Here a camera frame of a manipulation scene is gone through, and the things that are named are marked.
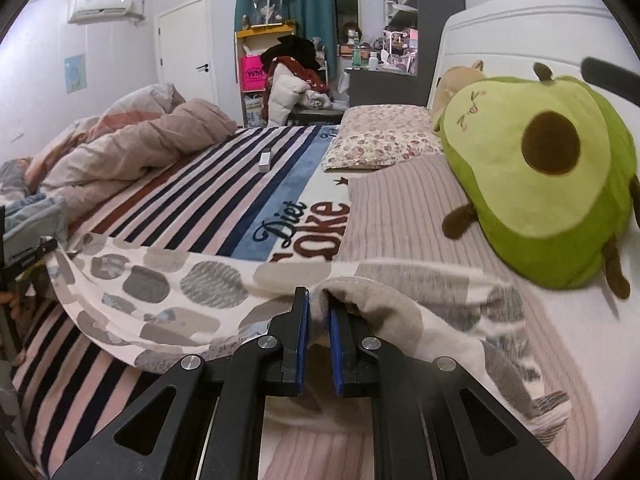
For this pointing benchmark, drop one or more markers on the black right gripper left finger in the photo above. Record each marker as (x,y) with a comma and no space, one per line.
(202,419)

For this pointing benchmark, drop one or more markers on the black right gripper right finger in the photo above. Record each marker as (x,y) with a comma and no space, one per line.
(431,420)

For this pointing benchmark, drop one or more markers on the cream grey patterned pants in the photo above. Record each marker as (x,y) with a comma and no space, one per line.
(149,307)

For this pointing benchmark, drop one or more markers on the blue grey clothing pile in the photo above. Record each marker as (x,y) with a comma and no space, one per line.
(29,216)

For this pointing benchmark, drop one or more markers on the pink beige quilted comforter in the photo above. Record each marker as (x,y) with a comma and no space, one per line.
(97,157)

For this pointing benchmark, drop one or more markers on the pink ribbed bed cover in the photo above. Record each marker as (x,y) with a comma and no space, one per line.
(400,219)

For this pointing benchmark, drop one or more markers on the striped Diet Coke blanket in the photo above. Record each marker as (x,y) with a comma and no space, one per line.
(213,204)

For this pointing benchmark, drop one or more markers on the small white box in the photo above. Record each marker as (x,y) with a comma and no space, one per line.
(264,161)

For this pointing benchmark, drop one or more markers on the green avocado plush toy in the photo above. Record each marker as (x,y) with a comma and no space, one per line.
(550,172)

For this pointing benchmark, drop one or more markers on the white door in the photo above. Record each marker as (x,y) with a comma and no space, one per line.
(184,52)

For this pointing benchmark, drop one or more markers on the floral pillow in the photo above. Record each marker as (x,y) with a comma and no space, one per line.
(372,137)

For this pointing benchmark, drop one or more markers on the pink shopping bag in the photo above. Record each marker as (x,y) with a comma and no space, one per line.
(252,75)

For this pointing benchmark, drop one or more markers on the white puffer jacket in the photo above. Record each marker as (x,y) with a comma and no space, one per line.
(285,92)

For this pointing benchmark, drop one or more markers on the yellow white shelf unit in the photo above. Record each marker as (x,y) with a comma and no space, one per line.
(250,44)

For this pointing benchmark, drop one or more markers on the tan plush toy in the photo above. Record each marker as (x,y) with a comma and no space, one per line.
(451,82)

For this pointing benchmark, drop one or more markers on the dark desk with clutter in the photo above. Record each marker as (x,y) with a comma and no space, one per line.
(381,87)

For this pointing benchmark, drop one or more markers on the blue wall poster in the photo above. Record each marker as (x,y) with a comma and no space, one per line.
(75,73)

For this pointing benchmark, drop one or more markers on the white wall air conditioner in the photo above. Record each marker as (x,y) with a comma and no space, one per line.
(85,11)

